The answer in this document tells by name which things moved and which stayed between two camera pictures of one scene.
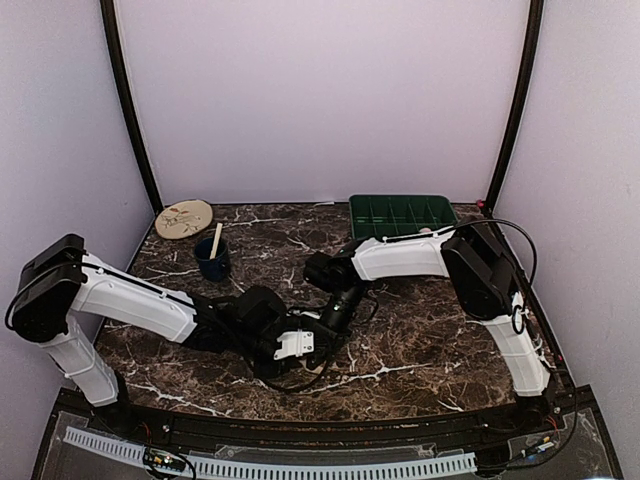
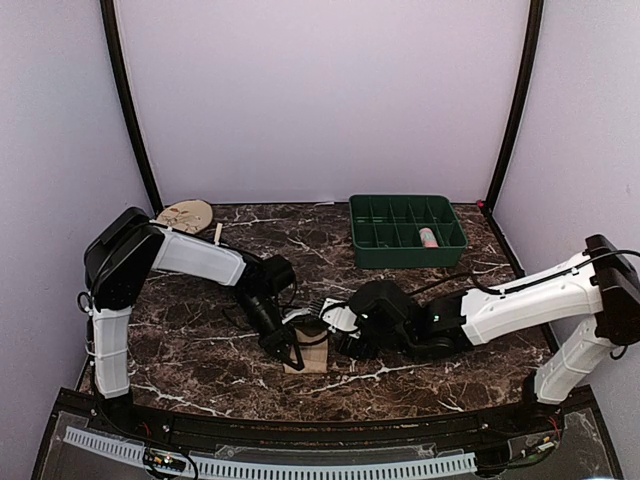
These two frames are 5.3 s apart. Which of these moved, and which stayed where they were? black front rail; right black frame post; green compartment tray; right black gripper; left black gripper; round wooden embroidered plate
Moved: left black gripper; right black gripper
Stayed: black front rail; green compartment tray; right black frame post; round wooden embroidered plate
